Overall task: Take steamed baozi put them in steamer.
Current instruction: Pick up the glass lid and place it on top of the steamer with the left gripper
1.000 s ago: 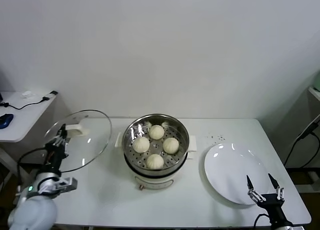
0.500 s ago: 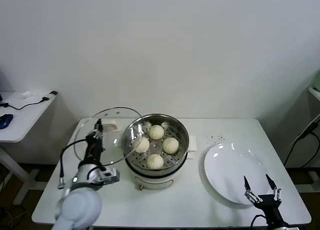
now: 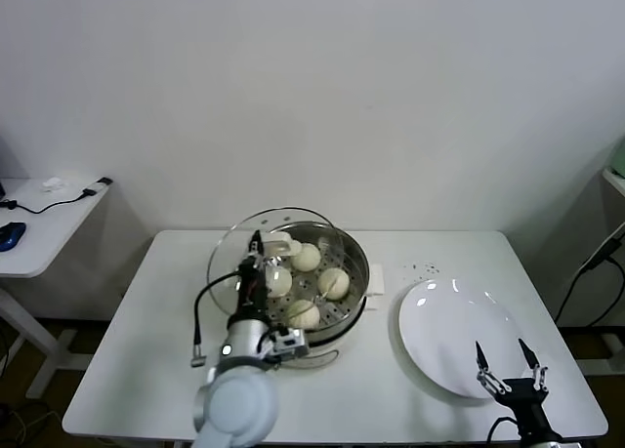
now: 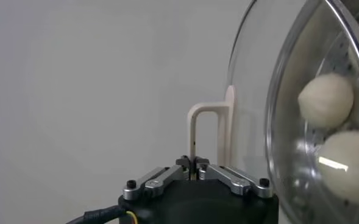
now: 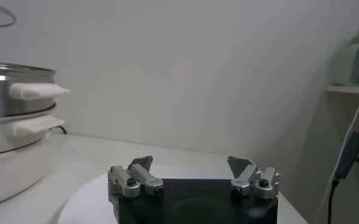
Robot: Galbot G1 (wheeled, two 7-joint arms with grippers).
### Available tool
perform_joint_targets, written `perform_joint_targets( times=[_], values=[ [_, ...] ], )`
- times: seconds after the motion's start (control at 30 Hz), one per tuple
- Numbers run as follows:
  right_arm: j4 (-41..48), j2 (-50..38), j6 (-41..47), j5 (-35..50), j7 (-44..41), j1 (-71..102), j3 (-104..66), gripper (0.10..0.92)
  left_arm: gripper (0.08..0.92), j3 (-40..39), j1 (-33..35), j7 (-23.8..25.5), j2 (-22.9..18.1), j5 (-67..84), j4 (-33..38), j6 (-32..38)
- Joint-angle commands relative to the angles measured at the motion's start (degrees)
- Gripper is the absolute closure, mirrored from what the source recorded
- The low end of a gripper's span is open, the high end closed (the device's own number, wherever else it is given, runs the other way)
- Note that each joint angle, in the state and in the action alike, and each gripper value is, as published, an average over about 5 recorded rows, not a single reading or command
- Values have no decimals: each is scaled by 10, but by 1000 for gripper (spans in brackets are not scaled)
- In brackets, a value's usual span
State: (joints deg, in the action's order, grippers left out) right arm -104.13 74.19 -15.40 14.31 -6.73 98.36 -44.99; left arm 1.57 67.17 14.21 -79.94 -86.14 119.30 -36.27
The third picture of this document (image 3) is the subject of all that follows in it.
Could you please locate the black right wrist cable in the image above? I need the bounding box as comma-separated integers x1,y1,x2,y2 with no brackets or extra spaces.
487,416,521,448

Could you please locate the steel perforated steamer basket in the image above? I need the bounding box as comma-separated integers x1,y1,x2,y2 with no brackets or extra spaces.
238,222,387,345

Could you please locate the thin black desk cable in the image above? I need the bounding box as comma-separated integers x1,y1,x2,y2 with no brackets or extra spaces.
0,187,95,216

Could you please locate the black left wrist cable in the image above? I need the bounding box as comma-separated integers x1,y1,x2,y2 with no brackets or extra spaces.
190,271,245,369

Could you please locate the blue computer mouse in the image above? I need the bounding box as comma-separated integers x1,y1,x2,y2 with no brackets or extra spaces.
0,221,28,252

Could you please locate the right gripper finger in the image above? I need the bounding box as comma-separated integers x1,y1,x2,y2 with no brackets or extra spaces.
517,338,550,390
474,340,512,396

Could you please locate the round glass pot lid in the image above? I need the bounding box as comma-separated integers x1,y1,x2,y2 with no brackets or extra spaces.
207,205,346,317

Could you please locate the pale green box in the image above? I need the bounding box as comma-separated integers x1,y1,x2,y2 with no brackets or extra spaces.
604,138,625,179

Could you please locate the white electric cooker base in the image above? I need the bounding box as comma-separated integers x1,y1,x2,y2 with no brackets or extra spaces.
263,296,380,371

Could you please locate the white round plate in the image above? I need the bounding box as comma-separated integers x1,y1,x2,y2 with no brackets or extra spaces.
397,277,529,400

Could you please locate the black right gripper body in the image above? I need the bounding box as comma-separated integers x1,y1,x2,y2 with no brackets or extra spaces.
501,376,563,448

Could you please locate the white steamed baozi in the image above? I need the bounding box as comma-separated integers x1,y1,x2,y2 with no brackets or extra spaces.
286,299,321,330
317,267,352,302
291,242,322,273
267,266,294,298

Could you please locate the white side table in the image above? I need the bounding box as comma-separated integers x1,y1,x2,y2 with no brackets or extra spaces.
0,177,152,400

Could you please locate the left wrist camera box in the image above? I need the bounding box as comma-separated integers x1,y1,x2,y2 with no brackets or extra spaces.
271,326,313,360

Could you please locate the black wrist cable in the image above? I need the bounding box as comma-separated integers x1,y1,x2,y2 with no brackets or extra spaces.
487,416,521,448
190,271,245,369

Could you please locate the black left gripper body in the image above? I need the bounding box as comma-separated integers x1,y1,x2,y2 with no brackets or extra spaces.
230,254,273,328

